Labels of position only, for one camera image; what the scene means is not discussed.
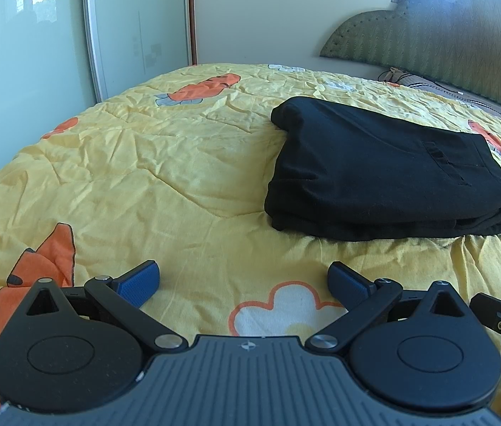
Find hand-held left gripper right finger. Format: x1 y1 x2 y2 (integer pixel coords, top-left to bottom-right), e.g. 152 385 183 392
305 262 472 355

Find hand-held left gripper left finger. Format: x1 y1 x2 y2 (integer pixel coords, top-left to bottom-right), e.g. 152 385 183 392
23 260 190 355

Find black pants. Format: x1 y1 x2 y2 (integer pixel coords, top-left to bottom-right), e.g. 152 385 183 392
264 96 501 243

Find yellow printed blanket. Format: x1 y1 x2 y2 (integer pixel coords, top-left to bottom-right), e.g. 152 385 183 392
0 62 501 426

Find printed pillow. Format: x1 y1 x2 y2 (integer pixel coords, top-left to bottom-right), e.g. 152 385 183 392
377 67 459 95

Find pale green wardrobe sliding door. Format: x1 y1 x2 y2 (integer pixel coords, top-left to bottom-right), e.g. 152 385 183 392
0 0 97 196
83 0 199 104

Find green padded headboard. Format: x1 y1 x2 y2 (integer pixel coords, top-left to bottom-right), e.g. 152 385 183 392
320 0 501 120

